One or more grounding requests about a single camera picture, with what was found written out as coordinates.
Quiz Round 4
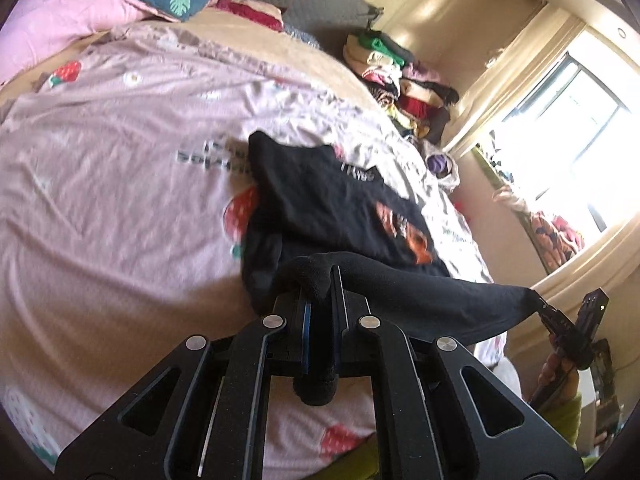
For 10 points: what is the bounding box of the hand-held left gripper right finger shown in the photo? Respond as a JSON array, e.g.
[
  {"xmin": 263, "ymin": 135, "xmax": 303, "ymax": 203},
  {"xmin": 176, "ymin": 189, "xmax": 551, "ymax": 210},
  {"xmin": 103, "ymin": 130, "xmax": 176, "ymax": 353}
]
[{"xmin": 330, "ymin": 265, "xmax": 586, "ymax": 480}]

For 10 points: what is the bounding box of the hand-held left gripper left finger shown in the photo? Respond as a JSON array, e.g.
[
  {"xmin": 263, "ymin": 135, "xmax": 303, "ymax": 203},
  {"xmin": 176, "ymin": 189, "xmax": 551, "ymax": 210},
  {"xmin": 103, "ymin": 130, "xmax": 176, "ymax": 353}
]
[{"xmin": 54, "ymin": 292, "xmax": 313, "ymax": 480}]

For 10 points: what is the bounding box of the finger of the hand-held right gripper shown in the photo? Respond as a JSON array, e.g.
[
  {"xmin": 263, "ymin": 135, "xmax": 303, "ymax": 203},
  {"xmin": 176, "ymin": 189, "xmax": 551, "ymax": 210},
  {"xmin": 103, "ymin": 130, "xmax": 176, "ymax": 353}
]
[{"xmin": 536, "ymin": 294, "xmax": 576, "ymax": 346}]

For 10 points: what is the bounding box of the black sweater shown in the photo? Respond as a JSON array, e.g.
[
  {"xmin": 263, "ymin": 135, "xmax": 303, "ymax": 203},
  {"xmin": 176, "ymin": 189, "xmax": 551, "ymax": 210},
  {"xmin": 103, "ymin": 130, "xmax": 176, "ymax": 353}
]
[{"xmin": 240, "ymin": 130, "xmax": 543, "ymax": 408}]

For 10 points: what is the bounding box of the person's right forearm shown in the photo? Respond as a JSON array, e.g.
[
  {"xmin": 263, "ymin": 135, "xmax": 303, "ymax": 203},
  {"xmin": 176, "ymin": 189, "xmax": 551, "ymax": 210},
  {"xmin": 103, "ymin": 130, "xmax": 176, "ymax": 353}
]
[{"xmin": 540, "ymin": 392, "xmax": 586, "ymax": 461}]

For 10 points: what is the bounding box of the colourful clothes heap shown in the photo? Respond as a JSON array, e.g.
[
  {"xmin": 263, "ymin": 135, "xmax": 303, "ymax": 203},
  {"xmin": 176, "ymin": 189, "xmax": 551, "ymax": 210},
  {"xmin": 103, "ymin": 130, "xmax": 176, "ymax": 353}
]
[{"xmin": 472, "ymin": 140, "xmax": 586, "ymax": 271}]

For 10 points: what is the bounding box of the pile of folded clothes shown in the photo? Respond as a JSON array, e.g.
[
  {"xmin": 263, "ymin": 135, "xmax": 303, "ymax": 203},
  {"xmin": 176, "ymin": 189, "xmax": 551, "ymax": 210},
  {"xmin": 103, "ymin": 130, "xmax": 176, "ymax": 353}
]
[{"xmin": 342, "ymin": 32, "xmax": 461, "ymax": 143}]

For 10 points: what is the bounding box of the person's right hand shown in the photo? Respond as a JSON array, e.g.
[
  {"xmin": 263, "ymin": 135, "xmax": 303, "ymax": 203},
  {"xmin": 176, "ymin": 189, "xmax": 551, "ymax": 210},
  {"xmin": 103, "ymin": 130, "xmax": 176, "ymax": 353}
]
[{"xmin": 540, "ymin": 352, "xmax": 580, "ymax": 401}]

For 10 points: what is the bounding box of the yellow-green garment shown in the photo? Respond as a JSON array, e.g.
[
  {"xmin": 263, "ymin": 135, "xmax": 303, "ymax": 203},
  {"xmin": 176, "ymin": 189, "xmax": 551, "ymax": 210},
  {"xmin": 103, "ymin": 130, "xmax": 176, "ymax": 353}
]
[{"xmin": 345, "ymin": 437, "xmax": 381, "ymax": 480}]

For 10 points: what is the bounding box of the pink strawberry print quilt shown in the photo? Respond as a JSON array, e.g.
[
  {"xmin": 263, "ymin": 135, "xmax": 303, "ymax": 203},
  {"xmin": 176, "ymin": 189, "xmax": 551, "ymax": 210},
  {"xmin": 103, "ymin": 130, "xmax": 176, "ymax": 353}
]
[{"xmin": 0, "ymin": 22, "xmax": 506, "ymax": 476}]

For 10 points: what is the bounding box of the beige curtain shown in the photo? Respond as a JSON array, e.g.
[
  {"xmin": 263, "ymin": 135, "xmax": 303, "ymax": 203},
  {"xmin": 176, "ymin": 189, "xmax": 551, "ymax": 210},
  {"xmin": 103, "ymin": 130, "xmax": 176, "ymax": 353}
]
[{"xmin": 440, "ymin": 5, "xmax": 586, "ymax": 156}]

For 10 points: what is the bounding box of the beige bed sheet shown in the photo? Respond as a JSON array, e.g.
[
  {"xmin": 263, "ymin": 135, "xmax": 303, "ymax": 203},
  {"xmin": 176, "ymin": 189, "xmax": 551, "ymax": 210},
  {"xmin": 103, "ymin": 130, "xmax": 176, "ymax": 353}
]
[{"xmin": 0, "ymin": 10, "xmax": 386, "ymax": 116}]

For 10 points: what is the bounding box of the blue patterned pillow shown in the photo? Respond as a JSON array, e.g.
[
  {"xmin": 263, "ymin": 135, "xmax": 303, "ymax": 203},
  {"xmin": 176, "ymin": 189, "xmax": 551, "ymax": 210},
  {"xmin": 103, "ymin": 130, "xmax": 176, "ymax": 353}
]
[{"xmin": 284, "ymin": 24, "xmax": 322, "ymax": 47}]

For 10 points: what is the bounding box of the grey quilted headboard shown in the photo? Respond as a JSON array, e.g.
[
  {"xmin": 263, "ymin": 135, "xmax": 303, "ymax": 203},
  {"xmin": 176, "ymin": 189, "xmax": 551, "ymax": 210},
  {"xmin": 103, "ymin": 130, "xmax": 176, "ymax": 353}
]
[{"xmin": 220, "ymin": 0, "xmax": 386, "ymax": 61}]

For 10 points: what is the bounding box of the red and cream folded cloth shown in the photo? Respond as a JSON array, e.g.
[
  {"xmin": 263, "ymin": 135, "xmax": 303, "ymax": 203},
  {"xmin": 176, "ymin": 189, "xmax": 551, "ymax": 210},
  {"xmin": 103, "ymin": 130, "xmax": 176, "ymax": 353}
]
[{"xmin": 215, "ymin": 0, "xmax": 286, "ymax": 33}]

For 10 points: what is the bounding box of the plain pink quilt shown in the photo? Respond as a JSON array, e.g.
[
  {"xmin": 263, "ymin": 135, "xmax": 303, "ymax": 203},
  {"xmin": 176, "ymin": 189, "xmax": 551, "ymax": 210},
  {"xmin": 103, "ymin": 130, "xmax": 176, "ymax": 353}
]
[{"xmin": 0, "ymin": 0, "xmax": 153, "ymax": 86}]

